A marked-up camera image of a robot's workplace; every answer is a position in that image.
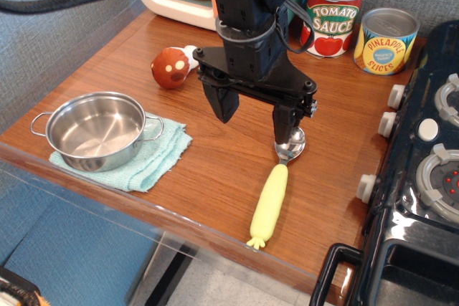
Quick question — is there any light blue folded cloth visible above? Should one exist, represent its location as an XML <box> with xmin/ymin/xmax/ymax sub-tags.
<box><xmin>49</xmin><ymin>118</ymin><xmax>192</xmax><ymax>192</ymax></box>

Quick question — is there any yellow pineapple slices can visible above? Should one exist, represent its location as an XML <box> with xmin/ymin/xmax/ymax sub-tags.
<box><xmin>354</xmin><ymin>8</ymin><xmax>420</xmax><ymax>76</ymax></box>

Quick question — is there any spoon with yellow handle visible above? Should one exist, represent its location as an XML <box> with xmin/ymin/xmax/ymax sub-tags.
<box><xmin>246</xmin><ymin>128</ymin><xmax>306</xmax><ymax>250</ymax></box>

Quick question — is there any clear acrylic table guard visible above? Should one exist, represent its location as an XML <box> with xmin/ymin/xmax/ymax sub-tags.
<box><xmin>1</xmin><ymin>145</ymin><xmax>310</xmax><ymax>305</ymax></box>

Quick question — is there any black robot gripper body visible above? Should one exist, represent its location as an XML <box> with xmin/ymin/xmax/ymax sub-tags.
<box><xmin>193</xmin><ymin>16</ymin><xmax>317</xmax><ymax>118</ymax></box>

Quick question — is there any brown plush mushroom toy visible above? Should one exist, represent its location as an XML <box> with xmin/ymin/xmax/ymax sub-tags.
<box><xmin>151</xmin><ymin>45</ymin><xmax>199</xmax><ymax>90</ymax></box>

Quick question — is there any small stainless steel pot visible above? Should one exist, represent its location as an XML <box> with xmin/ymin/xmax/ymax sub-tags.
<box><xmin>30</xmin><ymin>91</ymin><xmax>165</xmax><ymax>173</ymax></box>

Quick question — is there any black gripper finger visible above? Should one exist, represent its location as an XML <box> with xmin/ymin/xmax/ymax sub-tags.
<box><xmin>273</xmin><ymin>102</ymin><xmax>299</xmax><ymax>145</ymax></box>
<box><xmin>203</xmin><ymin>83</ymin><xmax>240</xmax><ymax>123</ymax></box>

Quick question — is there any red tomato sauce can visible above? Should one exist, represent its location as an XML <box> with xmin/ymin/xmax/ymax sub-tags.
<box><xmin>301</xmin><ymin>0</ymin><xmax>363</xmax><ymax>57</ymax></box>

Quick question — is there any black toy stove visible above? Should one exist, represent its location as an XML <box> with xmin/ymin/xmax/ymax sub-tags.
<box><xmin>310</xmin><ymin>20</ymin><xmax>458</xmax><ymax>305</ymax></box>

